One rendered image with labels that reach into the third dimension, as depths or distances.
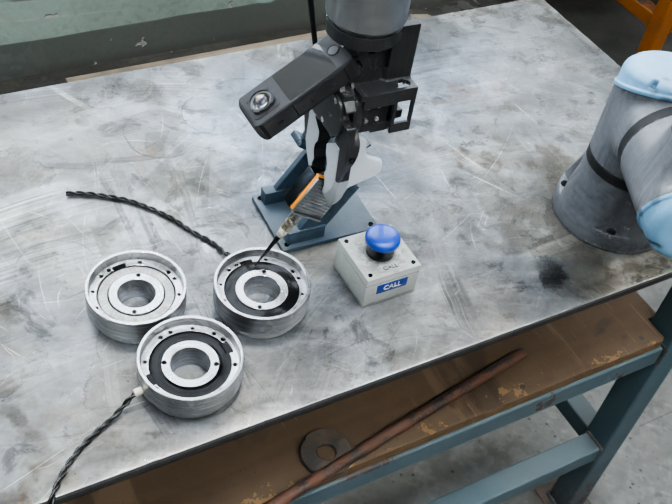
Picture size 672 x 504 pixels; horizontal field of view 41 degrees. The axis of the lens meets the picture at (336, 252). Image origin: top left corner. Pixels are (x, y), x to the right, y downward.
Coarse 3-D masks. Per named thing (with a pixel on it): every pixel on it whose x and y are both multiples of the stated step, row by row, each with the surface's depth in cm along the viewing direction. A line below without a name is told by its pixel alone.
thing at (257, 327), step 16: (240, 256) 100; (256, 256) 101; (272, 256) 101; (288, 256) 100; (224, 272) 99; (256, 272) 100; (272, 272) 100; (304, 272) 99; (240, 288) 98; (256, 288) 101; (272, 288) 100; (304, 288) 99; (224, 304) 94; (256, 304) 97; (272, 304) 97; (304, 304) 96; (224, 320) 96; (240, 320) 94; (256, 320) 94; (272, 320) 94; (288, 320) 95; (256, 336) 97; (272, 336) 97
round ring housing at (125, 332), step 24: (96, 264) 96; (120, 264) 98; (144, 264) 98; (168, 264) 98; (96, 288) 95; (120, 288) 96; (144, 288) 98; (96, 312) 92; (120, 312) 94; (144, 312) 94; (168, 312) 93; (120, 336) 92
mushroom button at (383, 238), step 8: (376, 224) 101; (384, 224) 101; (368, 232) 100; (376, 232) 100; (384, 232) 100; (392, 232) 100; (368, 240) 100; (376, 240) 99; (384, 240) 99; (392, 240) 100; (400, 240) 100; (376, 248) 99; (384, 248) 99; (392, 248) 99
